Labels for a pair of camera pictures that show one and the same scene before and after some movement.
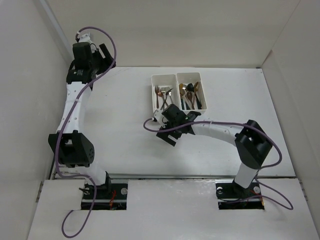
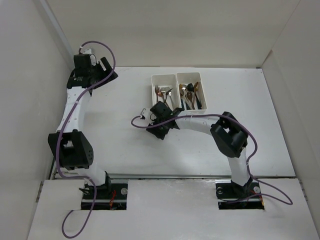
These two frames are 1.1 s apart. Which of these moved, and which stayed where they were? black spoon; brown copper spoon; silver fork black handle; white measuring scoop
Moved: white measuring scoop
Stayed: brown copper spoon; black spoon; silver fork black handle
